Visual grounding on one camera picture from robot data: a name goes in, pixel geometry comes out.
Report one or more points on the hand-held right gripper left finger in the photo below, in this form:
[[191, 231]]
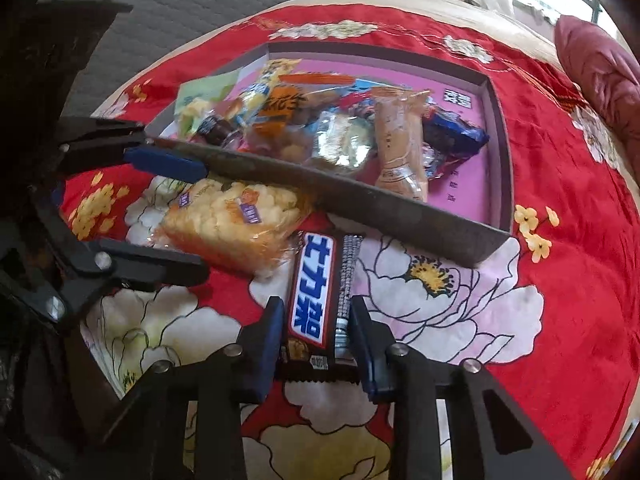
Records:
[[270, 355]]

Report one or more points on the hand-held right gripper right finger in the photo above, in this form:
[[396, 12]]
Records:
[[372, 355]]

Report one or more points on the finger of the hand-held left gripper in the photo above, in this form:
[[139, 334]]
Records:
[[165, 162], [160, 267]]

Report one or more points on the dark chocolate bar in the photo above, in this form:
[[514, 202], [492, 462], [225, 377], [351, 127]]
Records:
[[310, 300]]

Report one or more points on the yellow puffed cracker packet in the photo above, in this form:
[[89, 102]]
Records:
[[225, 220]]

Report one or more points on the green drink print packet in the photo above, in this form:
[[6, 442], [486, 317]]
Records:
[[205, 87]]

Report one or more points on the yellow egg roll packet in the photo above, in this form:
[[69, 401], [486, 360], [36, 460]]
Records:
[[265, 85]]

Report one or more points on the orange clear snack packet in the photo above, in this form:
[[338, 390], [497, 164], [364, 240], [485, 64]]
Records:
[[285, 105]]

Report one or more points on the grey shallow cardboard box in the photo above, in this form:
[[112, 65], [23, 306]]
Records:
[[425, 230]]

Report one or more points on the beige pastry packet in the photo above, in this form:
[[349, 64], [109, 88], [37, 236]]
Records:
[[400, 150]]

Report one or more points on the blue cookie packet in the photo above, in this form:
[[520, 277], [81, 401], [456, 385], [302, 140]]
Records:
[[455, 132]]

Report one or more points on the grey quilted headboard cover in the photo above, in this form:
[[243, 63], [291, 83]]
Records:
[[200, 0]]

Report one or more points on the red floral blanket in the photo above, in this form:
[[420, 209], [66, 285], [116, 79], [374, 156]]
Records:
[[550, 285]]

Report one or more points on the pink quilted duvet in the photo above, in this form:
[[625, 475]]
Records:
[[600, 70]]

